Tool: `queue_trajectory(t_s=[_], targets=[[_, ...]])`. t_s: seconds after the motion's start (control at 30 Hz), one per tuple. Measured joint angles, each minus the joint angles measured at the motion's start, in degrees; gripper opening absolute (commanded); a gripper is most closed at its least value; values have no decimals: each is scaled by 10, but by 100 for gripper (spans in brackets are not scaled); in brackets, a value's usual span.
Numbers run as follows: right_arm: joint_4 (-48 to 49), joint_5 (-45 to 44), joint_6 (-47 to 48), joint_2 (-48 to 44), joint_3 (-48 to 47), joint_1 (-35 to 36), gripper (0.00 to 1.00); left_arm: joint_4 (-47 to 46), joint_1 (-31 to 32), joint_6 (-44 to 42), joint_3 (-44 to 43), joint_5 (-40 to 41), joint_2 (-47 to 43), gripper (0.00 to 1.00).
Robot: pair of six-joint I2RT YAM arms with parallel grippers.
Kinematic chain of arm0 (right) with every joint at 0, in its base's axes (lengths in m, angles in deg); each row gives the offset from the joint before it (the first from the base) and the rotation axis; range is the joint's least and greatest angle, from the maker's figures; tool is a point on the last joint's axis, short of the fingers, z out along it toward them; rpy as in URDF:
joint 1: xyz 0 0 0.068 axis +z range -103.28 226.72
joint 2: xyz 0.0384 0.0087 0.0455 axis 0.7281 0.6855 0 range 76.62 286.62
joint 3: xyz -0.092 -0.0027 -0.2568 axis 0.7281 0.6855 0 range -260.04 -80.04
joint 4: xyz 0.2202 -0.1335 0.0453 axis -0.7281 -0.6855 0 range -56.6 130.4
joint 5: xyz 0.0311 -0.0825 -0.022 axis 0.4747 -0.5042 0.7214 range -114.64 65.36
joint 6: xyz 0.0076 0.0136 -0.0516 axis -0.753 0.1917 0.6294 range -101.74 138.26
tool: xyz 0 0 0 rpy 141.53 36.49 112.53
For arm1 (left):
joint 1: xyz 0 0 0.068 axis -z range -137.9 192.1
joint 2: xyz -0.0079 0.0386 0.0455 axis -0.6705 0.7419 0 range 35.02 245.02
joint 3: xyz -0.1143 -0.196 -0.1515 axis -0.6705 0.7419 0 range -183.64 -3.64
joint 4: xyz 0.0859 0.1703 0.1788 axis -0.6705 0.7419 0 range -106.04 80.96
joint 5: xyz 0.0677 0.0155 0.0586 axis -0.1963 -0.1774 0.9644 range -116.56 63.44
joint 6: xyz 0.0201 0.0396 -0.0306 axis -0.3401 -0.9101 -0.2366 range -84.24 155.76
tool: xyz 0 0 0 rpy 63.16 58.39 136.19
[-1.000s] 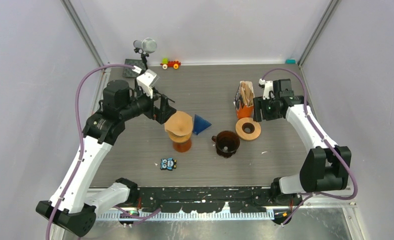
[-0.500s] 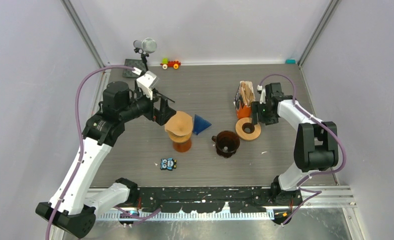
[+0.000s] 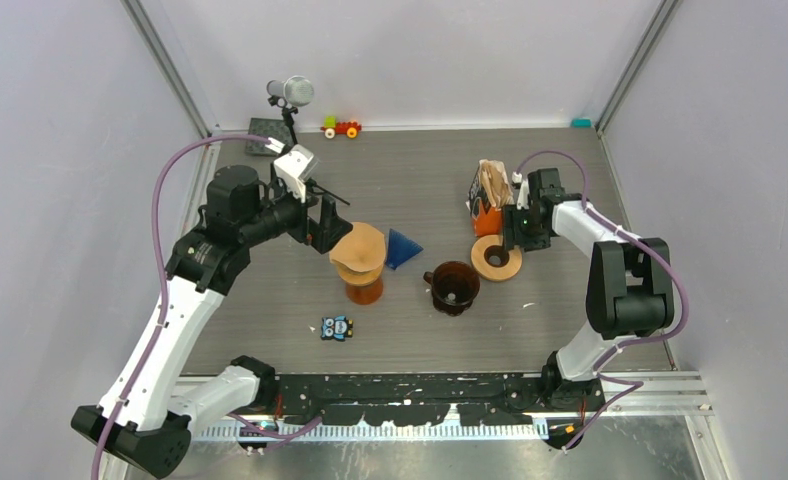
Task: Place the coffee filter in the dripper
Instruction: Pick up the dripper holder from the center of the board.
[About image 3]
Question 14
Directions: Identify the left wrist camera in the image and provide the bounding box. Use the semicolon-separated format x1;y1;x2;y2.
273;145;319;203

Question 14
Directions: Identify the teal block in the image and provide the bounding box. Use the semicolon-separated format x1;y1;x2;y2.
570;118;594;129

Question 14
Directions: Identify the orange coffee filter box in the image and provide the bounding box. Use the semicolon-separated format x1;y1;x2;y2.
466;159;514;238

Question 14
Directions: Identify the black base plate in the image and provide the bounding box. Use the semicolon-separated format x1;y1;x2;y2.
234;370;607;429

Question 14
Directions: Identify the brown paper coffee filter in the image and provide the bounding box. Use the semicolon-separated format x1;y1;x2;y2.
329;222;386;273

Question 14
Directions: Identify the blue owl sticker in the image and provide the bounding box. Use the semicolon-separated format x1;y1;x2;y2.
321;315;354;342

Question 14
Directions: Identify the colourful toy car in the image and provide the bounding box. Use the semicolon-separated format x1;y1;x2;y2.
320;116;362;139

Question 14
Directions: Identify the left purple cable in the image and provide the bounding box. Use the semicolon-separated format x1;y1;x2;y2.
90;133;286;480

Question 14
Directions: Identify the silver microphone on tripod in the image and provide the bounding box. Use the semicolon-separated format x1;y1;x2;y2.
266;75;349;205

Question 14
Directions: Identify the wooden ring stand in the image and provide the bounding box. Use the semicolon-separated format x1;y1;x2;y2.
470;235;523;282

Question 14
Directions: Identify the amber glass carafe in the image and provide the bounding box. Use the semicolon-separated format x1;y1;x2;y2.
345;279;384;305

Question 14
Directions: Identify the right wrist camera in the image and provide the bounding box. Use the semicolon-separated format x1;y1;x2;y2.
512;171;530;210

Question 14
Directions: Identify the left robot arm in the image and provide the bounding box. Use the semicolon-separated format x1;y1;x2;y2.
71;165;353;479

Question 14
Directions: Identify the blue plastic dripper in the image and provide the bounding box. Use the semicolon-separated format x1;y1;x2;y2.
384;229;424;270

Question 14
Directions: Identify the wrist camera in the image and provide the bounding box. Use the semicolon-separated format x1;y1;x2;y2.
512;171;530;210
273;145;319;203

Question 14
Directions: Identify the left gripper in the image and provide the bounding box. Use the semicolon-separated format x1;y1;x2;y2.
240;174;352;252

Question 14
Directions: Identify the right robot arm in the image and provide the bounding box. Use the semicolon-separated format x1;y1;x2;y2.
502;168;675;411

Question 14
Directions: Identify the dark grey studded plate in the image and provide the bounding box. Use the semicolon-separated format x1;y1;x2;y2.
245;117;294;157

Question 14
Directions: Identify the wooden ring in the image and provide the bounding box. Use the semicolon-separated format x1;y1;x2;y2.
334;264;386;289

